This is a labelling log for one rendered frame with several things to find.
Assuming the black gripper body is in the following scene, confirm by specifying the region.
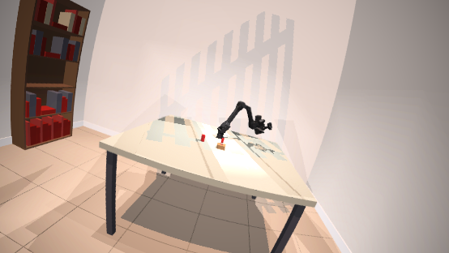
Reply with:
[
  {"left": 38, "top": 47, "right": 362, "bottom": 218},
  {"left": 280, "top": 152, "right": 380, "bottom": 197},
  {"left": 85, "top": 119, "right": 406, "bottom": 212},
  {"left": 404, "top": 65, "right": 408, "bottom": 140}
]
[{"left": 254, "top": 122, "right": 272, "bottom": 135}]

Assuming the brown block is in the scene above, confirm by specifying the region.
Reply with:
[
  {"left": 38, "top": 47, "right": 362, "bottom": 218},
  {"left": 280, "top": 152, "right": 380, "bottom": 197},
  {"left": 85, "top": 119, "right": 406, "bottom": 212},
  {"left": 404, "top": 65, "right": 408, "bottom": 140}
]
[{"left": 216, "top": 143, "right": 226, "bottom": 150}]

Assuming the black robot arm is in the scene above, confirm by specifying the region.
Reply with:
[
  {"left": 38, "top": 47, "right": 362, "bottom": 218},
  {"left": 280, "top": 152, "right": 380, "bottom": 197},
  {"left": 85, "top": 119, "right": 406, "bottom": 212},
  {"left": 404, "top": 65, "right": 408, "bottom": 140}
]
[{"left": 216, "top": 101, "right": 265, "bottom": 139}]

